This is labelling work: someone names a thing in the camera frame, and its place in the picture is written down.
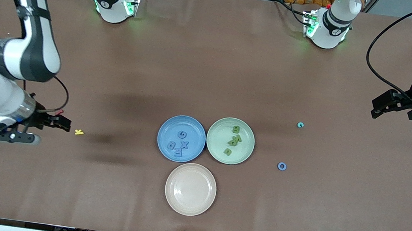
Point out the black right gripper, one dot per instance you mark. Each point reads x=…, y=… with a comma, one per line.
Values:
x=39, y=119

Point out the blue foam lowercase g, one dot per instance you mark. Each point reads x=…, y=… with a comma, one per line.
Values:
x=168, y=145

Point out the blue foam capital G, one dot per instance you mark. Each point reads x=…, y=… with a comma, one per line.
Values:
x=179, y=133

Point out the blue foam letter E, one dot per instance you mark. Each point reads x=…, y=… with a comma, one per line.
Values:
x=178, y=152

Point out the blue foam letter X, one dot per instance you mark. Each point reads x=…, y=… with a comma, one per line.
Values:
x=185, y=144

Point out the green foam letter N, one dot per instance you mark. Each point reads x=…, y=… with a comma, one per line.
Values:
x=228, y=149
x=238, y=138

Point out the green foam letter B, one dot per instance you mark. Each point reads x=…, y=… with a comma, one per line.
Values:
x=235, y=129

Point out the green foam letter d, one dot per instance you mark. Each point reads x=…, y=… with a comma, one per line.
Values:
x=231, y=143

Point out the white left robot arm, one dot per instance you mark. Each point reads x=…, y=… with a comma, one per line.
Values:
x=330, y=32

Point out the yellow foam letter K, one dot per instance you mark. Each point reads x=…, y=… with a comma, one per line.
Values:
x=78, y=132

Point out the teal foam letter c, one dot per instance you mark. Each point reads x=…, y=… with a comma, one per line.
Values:
x=298, y=124

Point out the blue round plate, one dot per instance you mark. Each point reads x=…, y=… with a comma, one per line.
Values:
x=173, y=125

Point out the blue foam letter O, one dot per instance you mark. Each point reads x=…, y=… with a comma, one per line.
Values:
x=279, y=165

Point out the beige round plate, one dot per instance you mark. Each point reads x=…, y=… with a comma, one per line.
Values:
x=190, y=189

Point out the green round plate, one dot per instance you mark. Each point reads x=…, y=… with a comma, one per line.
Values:
x=219, y=133

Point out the brown table cover sheet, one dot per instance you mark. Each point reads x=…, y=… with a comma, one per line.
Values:
x=211, y=72

